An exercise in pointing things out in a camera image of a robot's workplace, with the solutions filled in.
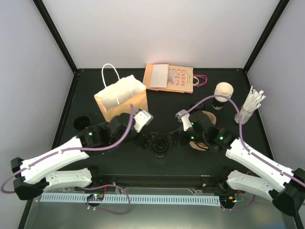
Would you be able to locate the black frame post left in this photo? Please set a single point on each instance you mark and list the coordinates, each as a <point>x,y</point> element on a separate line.
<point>55,33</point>

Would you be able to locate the black frame post right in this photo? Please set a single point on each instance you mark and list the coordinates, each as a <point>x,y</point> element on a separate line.
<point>281,6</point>

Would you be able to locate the stack of black lids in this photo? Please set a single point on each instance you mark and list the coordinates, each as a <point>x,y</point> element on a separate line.
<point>201,106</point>

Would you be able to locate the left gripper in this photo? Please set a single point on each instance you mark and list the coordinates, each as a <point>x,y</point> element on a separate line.
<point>139,140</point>

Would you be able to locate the black paper cup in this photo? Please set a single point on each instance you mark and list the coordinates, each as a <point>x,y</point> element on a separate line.
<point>81,123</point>
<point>159,154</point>

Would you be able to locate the Cakes printed paper bag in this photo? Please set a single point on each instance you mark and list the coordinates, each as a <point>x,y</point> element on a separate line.
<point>182,80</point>

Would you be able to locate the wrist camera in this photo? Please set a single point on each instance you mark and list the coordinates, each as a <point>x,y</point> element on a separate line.
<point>141,119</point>
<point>183,117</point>

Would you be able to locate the jar of white stirrers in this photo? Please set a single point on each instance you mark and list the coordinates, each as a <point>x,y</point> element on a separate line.
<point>252,103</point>

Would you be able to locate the light blue cable duct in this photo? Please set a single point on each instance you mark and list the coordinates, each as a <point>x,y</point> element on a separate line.
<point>132,199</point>

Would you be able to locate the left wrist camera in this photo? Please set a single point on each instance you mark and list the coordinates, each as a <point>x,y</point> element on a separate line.
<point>141,119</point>

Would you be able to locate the stack of paper cups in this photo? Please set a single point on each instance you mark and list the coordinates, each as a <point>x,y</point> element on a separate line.
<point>223,91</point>

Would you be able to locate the orange paper bag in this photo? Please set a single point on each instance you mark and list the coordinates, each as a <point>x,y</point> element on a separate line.
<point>116,98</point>

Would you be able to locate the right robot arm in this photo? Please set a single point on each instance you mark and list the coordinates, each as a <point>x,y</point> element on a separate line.
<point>281,185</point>

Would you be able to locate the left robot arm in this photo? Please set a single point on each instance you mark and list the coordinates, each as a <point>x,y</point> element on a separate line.
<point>44,173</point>

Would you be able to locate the orange flat bag stack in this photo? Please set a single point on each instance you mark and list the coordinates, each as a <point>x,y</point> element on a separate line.
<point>156,76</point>

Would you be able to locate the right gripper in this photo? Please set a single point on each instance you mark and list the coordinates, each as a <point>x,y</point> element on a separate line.
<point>183,140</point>

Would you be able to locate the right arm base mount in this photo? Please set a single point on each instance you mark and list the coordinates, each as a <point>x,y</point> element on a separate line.
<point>215,185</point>

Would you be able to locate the black frame post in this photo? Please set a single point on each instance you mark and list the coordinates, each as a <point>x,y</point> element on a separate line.
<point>55,33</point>
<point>281,6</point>

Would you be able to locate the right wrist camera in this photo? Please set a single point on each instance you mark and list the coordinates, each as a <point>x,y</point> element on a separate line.
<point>183,117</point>

